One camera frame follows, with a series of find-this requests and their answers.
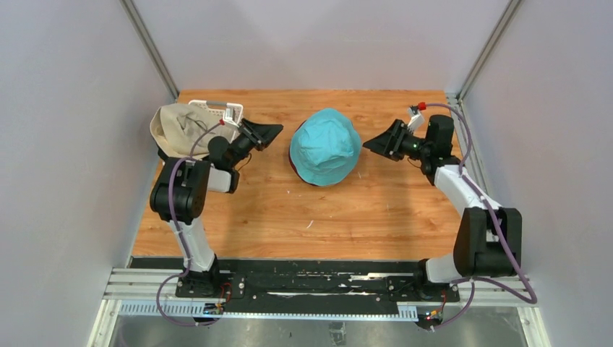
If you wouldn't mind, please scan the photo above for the white slotted cable duct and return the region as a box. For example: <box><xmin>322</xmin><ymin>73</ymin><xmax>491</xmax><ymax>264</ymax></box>
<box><xmin>119</xmin><ymin>300</ymin><xmax>419</xmax><ymax>322</ymax></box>

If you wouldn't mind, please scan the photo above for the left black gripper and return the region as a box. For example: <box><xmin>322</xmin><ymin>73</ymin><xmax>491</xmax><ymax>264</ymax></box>
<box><xmin>227</xmin><ymin>119</ymin><xmax>282</xmax><ymax>169</ymax></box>

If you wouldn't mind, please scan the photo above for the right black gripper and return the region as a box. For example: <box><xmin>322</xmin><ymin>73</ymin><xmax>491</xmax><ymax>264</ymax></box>
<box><xmin>363</xmin><ymin>120</ymin><xmax>432</xmax><ymax>163</ymax></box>

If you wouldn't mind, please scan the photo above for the white perforated plastic basket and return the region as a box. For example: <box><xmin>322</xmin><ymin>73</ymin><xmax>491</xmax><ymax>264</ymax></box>
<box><xmin>188</xmin><ymin>100</ymin><xmax>244</xmax><ymax>119</ymax></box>

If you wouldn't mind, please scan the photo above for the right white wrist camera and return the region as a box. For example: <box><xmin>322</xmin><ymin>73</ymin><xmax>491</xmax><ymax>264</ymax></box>
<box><xmin>406</xmin><ymin>106</ymin><xmax>425</xmax><ymax>134</ymax></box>

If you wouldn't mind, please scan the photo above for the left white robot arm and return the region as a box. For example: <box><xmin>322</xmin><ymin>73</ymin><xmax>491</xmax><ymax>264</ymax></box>
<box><xmin>150</xmin><ymin>119</ymin><xmax>283</xmax><ymax>299</ymax></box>

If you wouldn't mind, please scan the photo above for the beige bucket hat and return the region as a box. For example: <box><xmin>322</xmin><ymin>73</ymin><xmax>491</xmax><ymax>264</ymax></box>
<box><xmin>150</xmin><ymin>103</ymin><xmax>234</xmax><ymax>160</ymax></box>

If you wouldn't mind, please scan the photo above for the teal bucket hat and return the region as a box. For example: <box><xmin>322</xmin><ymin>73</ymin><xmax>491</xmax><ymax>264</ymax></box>
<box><xmin>306</xmin><ymin>108</ymin><xmax>362</xmax><ymax>187</ymax></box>

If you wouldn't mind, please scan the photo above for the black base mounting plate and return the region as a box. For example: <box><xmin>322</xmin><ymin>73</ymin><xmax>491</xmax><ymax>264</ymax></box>
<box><xmin>129</xmin><ymin>257</ymin><xmax>513</xmax><ymax>317</ymax></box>

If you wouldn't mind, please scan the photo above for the maroon bucket hat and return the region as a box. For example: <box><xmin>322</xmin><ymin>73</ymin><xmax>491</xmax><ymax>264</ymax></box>
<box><xmin>289</xmin><ymin>121</ymin><xmax>317</xmax><ymax>185</ymax></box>

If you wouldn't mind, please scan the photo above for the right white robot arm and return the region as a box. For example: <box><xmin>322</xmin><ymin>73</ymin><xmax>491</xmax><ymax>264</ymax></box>
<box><xmin>363</xmin><ymin>115</ymin><xmax>522</xmax><ymax>301</ymax></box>

